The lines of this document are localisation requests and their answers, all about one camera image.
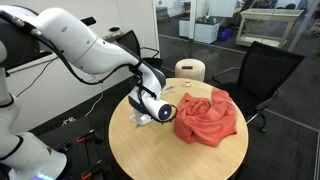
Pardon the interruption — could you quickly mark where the white ceramic mug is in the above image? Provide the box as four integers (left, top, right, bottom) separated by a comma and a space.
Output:
129, 113, 154, 127

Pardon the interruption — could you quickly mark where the small snack packet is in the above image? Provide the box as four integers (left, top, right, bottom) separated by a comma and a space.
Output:
181, 79, 194, 88

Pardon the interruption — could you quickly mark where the red-orange cloth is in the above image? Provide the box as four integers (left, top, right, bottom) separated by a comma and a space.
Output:
173, 87, 238, 148

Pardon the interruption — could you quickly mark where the black office chair with armrests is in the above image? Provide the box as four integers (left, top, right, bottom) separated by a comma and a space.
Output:
114, 29, 165, 72

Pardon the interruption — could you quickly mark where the white cabinet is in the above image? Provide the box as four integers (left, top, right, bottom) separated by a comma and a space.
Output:
178, 18, 221, 44

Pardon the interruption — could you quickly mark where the blue bin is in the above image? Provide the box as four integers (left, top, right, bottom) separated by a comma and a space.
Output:
218, 27, 234, 42

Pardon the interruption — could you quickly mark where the orange black clamp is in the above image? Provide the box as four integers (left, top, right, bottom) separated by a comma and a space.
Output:
80, 159, 113, 180
75, 129, 103, 144

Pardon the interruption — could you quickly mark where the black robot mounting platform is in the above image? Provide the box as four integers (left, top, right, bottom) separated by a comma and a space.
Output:
36, 115, 111, 180

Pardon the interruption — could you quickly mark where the black mesh office chair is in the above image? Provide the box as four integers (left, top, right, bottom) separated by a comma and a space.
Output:
212, 40, 306, 134

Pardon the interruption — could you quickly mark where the light wooden shelf unit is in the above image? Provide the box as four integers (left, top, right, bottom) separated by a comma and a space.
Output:
235, 8, 304, 49

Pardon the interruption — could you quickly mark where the white power cable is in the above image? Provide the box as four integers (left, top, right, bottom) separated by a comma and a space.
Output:
84, 79, 105, 118

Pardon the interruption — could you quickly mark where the white cable bundle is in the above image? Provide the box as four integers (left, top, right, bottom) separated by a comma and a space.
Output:
61, 116, 77, 127

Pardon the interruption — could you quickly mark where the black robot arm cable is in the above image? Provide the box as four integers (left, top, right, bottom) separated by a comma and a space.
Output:
0, 9, 178, 126

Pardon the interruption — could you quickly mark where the black hanging cable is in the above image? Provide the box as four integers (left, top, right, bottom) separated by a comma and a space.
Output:
14, 56, 59, 99

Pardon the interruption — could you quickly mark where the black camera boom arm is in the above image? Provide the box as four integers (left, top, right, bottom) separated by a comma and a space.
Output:
0, 49, 56, 80

